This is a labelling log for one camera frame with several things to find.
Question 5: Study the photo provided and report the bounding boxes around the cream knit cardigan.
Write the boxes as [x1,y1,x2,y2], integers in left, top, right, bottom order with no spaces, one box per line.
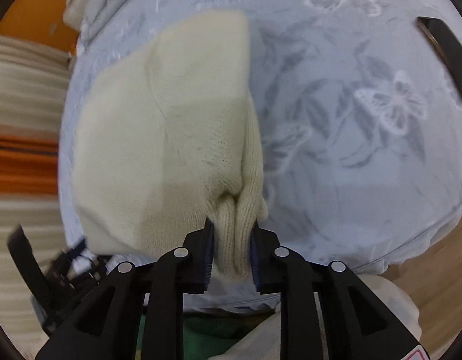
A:
[72,10,267,281]

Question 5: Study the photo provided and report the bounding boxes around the butterfly pattern bed sheet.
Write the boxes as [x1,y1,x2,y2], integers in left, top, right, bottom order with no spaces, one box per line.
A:
[57,0,462,316]

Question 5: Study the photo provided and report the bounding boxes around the cream and orange curtains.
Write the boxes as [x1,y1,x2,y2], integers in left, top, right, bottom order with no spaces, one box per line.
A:
[0,36,71,359]

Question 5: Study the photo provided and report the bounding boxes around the dark smartphone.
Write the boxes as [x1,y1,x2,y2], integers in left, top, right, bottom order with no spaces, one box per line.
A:
[416,16,462,101]

